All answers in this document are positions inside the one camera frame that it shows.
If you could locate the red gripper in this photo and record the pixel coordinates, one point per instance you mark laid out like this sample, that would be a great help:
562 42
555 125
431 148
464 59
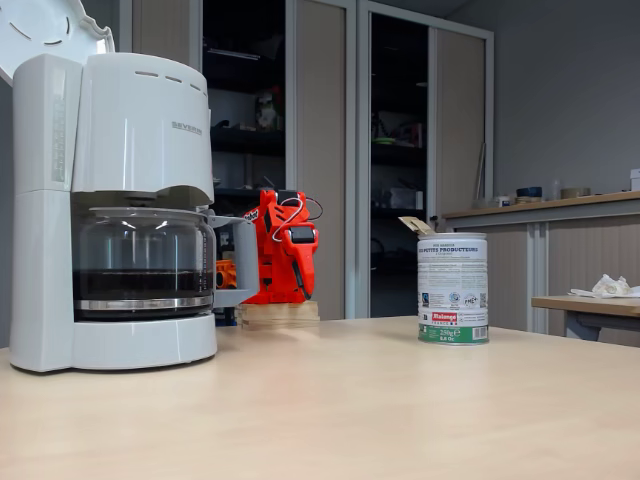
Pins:
303 254

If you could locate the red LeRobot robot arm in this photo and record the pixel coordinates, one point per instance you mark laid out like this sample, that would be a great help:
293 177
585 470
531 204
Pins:
272 260

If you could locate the ground coffee tin can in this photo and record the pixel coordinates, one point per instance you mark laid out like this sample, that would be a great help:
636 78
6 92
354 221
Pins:
452 285

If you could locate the white drip coffee maker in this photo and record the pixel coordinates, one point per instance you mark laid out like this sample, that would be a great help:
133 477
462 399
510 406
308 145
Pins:
140 140

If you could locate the wooden base block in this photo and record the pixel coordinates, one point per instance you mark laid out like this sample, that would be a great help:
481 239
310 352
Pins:
280 315

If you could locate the orange printed clamp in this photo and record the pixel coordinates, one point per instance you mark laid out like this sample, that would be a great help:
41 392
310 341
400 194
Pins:
226 275

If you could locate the pale storage box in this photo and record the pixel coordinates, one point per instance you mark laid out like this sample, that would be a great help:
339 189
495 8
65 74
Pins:
406 200

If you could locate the grey tambour door cabinet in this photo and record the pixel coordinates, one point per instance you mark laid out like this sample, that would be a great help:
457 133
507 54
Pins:
460 125
320 125

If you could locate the green flat spool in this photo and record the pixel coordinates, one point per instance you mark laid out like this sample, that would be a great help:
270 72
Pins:
384 141

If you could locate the colourful printed box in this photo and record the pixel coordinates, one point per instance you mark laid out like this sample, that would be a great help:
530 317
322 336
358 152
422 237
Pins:
267 112

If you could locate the grey leaning tube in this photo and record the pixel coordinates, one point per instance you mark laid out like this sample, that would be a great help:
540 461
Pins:
481 170

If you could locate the small white jar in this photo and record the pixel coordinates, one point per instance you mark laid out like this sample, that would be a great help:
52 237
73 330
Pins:
502 201

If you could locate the dark blue tape roll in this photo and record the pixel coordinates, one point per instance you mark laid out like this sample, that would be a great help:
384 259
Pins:
529 192

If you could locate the clear plastic bottle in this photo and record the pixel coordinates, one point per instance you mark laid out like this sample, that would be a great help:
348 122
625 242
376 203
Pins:
554 192

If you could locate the beige tape roll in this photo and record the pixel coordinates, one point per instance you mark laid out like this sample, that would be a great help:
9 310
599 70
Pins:
575 193

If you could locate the low cabinet wooden top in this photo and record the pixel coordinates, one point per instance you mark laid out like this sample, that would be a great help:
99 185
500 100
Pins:
590 240

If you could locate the small wooden side table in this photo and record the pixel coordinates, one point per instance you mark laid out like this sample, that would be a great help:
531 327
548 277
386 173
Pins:
590 306

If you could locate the white cardboard box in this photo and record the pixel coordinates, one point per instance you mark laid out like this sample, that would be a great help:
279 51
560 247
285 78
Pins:
635 180

